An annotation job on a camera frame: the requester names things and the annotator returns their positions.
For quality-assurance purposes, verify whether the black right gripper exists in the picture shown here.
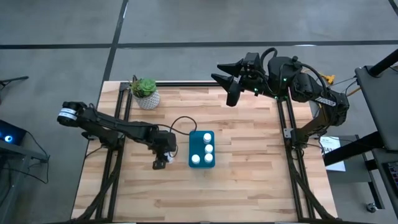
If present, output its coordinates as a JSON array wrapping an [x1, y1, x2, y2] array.
[[210, 58, 266, 107]]

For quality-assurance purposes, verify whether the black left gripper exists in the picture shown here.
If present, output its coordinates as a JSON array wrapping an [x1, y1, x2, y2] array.
[[151, 141, 177, 170]]

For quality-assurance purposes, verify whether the blue plastic basket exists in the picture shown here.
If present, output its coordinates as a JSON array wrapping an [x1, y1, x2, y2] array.
[[188, 130, 216, 169]]

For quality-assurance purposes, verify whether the white triangle-patterned plant pot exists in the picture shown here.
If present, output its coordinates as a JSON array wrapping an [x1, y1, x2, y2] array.
[[133, 90, 161, 110]]

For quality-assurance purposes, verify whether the green succulent plant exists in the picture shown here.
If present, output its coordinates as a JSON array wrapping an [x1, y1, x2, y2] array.
[[129, 77, 158, 99]]

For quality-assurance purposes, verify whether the white paper sheet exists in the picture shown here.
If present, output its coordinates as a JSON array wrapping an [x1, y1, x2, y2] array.
[[320, 136, 346, 172]]

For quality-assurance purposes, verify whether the grey cart top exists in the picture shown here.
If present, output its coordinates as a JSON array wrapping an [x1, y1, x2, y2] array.
[[354, 65, 398, 153]]

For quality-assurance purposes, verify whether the black pole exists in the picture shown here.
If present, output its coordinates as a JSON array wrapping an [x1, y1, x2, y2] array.
[[368, 49, 398, 77]]

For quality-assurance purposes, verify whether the black device with blue light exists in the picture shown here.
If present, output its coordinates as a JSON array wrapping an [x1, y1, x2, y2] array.
[[0, 119, 27, 146]]

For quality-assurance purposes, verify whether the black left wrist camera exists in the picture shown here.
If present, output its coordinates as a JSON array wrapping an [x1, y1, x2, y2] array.
[[159, 130, 177, 146]]

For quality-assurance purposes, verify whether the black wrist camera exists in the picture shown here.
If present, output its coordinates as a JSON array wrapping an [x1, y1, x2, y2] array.
[[159, 130, 177, 146], [244, 52, 261, 68]]

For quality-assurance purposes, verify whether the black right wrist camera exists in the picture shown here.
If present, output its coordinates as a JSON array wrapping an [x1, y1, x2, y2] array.
[[244, 52, 261, 68]]

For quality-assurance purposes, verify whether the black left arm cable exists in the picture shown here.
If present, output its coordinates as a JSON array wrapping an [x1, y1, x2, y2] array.
[[155, 116, 198, 136]]

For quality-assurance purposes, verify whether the yellow cable plug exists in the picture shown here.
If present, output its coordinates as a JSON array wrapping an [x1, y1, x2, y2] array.
[[320, 73, 336, 85]]

